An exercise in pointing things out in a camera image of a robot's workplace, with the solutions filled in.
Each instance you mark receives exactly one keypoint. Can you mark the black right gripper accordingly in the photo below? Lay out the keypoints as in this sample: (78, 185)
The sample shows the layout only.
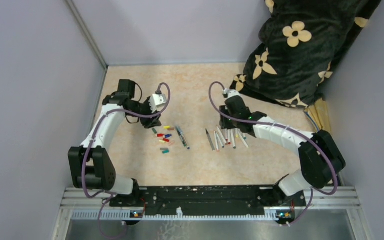
(225, 125)

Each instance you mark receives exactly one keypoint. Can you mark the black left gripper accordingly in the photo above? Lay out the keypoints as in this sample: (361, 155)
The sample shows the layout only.
(152, 117)

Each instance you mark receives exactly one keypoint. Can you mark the red white marker pen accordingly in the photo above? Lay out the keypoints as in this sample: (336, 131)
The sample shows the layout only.
(216, 141)

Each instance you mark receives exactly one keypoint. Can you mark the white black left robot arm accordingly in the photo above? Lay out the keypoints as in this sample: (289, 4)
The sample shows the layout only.
(90, 164)

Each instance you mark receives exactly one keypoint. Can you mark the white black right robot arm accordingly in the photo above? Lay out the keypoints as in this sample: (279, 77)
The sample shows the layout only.
(320, 158)

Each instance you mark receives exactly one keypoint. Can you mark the dark grey marker pen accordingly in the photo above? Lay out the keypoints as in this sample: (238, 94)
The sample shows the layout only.
(180, 136)

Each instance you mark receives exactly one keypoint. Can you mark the clear blue long-nib marker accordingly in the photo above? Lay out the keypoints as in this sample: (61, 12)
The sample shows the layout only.
(188, 147)

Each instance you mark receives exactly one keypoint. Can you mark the yellow cloth bag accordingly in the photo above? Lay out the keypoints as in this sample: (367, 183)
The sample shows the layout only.
(318, 116)

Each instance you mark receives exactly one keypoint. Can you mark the black floral blanket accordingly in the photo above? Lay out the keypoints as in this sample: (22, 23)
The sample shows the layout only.
(302, 44)

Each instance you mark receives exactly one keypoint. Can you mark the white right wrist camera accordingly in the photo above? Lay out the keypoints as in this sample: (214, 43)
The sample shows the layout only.
(230, 93)

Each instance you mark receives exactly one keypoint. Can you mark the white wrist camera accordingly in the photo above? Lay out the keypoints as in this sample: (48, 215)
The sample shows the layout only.
(230, 93)
(157, 101)

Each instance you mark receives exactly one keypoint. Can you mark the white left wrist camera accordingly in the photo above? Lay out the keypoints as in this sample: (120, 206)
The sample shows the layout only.
(157, 101)

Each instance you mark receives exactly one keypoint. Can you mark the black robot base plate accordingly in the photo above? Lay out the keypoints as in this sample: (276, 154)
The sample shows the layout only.
(208, 200)

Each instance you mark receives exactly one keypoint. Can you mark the aluminium frame rail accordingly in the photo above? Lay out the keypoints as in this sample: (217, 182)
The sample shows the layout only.
(99, 208)

